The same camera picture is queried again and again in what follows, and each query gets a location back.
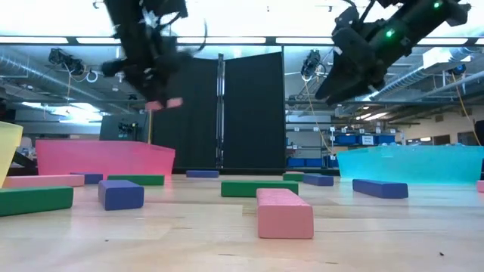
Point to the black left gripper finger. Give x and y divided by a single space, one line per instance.
152 92
165 94

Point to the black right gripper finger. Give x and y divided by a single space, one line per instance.
348 88
334 77

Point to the pink rectangular block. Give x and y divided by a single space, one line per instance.
154 106
283 213
43 180
480 186

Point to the blue rectangular block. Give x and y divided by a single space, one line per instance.
317 179
202 174
121 194
89 177
380 189

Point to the green rectangular block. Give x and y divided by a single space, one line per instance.
259 188
36 200
293 177
136 180

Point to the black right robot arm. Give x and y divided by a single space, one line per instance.
416 19

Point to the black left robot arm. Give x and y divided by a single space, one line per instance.
128 26

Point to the fluorescent ceiling light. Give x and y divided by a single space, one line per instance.
372 116
56 109

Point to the black equipment cart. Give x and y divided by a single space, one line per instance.
123 128

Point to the blue storage bin white label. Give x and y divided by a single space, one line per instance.
367 140

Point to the red translucent plastic bin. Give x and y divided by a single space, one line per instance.
106 156

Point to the black overhead beam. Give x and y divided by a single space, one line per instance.
227 40

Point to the black folding partition screen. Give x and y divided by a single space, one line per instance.
253 113

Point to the blue ceiling device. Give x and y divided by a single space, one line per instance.
458 69

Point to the teal translucent plastic bin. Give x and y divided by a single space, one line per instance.
412 164

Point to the yellow translucent plastic bin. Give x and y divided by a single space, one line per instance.
7 151

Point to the black ceiling mounted camera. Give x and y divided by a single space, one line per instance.
66 60
312 62

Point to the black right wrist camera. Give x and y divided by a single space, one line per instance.
346 20

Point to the silver ventilation duct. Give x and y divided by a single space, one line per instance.
412 77
22 68

